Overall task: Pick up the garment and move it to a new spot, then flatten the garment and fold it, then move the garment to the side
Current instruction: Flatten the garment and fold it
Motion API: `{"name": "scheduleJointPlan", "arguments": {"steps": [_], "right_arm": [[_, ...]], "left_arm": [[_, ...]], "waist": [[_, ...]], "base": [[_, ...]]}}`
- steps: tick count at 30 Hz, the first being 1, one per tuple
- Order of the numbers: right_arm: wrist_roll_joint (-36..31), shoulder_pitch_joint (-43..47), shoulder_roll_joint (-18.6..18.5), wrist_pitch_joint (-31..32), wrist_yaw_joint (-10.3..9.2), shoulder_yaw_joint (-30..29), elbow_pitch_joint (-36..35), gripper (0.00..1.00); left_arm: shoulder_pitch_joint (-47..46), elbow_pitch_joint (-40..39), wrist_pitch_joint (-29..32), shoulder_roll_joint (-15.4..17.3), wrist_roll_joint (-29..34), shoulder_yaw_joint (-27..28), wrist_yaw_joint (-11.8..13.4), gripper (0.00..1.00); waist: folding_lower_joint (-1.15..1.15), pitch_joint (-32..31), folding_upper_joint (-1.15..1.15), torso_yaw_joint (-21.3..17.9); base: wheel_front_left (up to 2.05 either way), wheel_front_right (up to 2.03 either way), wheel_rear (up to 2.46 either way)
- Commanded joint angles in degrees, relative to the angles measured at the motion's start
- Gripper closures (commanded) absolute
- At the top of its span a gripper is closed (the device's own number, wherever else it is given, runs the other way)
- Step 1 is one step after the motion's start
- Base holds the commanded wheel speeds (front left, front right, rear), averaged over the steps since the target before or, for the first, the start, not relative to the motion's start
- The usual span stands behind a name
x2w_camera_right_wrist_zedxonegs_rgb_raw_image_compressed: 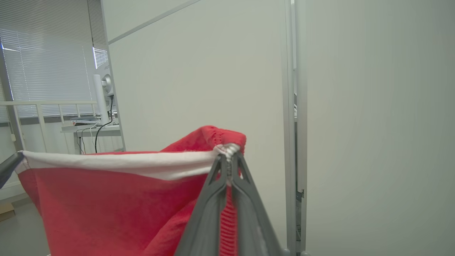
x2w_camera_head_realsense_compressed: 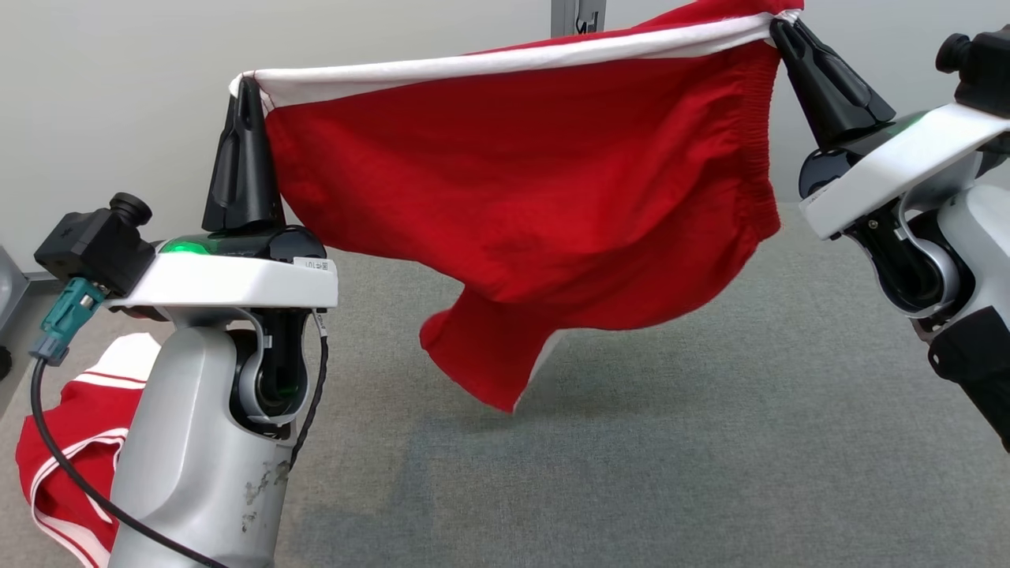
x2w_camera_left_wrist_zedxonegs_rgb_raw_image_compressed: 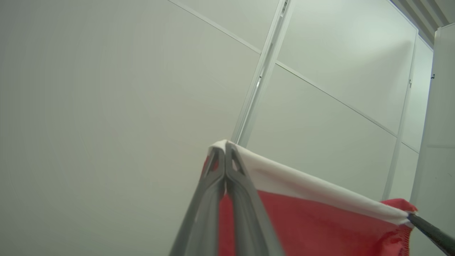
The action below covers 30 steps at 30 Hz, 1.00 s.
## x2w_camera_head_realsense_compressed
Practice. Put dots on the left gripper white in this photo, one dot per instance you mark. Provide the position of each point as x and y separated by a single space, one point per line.
229 280

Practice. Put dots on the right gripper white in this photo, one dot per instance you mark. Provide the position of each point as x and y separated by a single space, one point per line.
907 170

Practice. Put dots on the red shorts white trim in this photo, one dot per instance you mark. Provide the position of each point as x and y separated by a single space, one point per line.
513 181

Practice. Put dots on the red Bulls basketball jersey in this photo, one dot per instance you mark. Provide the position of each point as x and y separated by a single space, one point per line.
71 426

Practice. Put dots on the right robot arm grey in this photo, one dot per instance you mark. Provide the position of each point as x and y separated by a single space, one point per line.
978 237

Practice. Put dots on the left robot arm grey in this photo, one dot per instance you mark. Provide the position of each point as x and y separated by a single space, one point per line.
189 442

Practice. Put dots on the grey tubular cart leg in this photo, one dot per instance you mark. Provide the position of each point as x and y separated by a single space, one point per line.
9 284

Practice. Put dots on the black caster wheel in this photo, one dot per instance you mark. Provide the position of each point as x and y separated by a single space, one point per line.
4 363

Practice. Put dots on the grey fabric sofa seat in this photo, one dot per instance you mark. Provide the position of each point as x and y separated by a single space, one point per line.
631 473

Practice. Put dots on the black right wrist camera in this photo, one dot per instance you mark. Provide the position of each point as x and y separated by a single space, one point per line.
982 71

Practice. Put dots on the grey partition post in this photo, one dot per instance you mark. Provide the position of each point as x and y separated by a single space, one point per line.
564 16

